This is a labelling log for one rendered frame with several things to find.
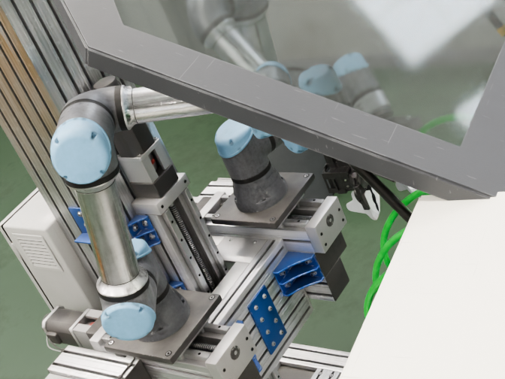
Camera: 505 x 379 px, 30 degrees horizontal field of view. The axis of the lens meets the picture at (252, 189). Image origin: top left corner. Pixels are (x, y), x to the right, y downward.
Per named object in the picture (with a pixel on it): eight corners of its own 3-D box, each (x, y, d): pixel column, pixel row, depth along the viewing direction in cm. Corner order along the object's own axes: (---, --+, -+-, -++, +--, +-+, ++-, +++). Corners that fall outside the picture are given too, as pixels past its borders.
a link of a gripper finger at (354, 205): (356, 219, 203) (343, 185, 199) (381, 218, 200) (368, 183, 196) (351, 228, 201) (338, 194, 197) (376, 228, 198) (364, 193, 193)
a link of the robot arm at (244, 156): (220, 174, 258) (201, 134, 252) (255, 147, 263) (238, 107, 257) (245, 184, 249) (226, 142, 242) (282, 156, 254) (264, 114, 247)
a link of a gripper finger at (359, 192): (367, 200, 199) (355, 167, 195) (375, 200, 198) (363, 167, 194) (360, 214, 196) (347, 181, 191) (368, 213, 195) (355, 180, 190)
